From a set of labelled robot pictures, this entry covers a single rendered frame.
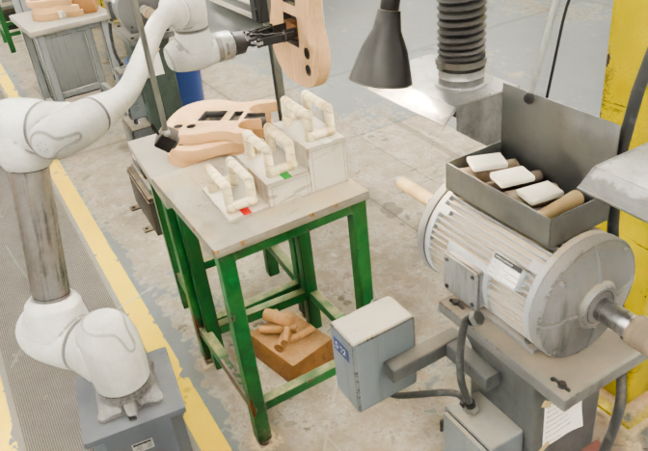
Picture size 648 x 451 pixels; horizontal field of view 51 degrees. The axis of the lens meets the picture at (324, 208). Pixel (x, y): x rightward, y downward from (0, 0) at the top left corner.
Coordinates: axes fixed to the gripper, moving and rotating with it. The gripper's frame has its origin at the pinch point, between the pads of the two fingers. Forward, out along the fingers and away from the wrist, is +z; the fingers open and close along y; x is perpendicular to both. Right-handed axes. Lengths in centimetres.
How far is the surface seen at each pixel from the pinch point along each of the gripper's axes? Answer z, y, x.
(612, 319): -8, 139, -20
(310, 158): -4.1, 14.0, -39.7
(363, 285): 6, 24, -92
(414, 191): -9, 81, -20
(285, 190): -15, 14, -48
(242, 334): -42, 26, -90
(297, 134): -2.5, 1.7, -35.8
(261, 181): -21, 10, -44
